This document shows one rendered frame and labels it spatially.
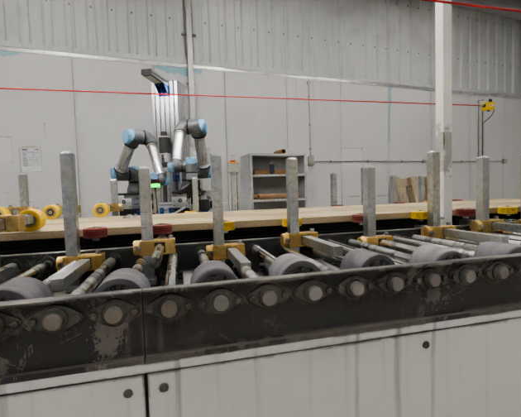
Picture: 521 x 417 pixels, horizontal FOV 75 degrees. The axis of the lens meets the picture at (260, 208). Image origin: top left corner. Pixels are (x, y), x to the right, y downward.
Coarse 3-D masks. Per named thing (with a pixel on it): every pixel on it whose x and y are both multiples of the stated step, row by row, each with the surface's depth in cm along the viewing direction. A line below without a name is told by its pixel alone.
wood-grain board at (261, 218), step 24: (120, 216) 194; (168, 216) 181; (192, 216) 175; (240, 216) 165; (264, 216) 160; (312, 216) 151; (336, 216) 149; (384, 216) 155; (408, 216) 158; (0, 240) 119
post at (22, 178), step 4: (20, 176) 198; (24, 176) 199; (20, 180) 198; (24, 180) 199; (20, 184) 199; (24, 184) 199; (20, 188) 199; (24, 188) 199; (20, 192) 199; (24, 192) 199; (20, 196) 199; (24, 196) 199; (28, 196) 203; (20, 200) 199; (24, 200) 199; (28, 200) 202; (20, 204) 199; (24, 204) 200; (28, 204) 202
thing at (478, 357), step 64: (0, 256) 108; (128, 256) 118; (192, 256) 123; (256, 256) 129; (512, 256) 85; (0, 320) 59; (64, 320) 61; (128, 320) 65; (192, 320) 68; (256, 320) 71; (320, 320) 74; (384, 320) 78; (448, 320) 81; (512, 320) 86; (0, 384) 59; (64, 384) 61; (128, 384) 64; (192, 384) 67; (256, 384) 71; (320, 384) 74; (384, 384) 78; (448, 384) 82; (512, 384) 87
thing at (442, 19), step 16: (448, 0) 149; (448, 16) 150; (448, 32) 150; (448, 48) 151; (448, 64) 151; (448, 80) 151; (448, 96) 152; (448, 112) 152; (448, 128) 152; (448, 144) 153; (448, 160) 153; (448, 176) 153; (448, 192) 154; (448, 208) 154
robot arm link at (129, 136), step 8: (128, 128) 260; (128, 136) 257; (136, 136) 260; (144, 136) 264; (128, 144) 262; (136, 144) 265; (128, 152) 269; (120, 160) 276; (128, 160) 276; (112, 168) 282; (120, 168) 280; (128, 168) 288; (112, 176) 283; (120, 176) 284; (128, 176) 289
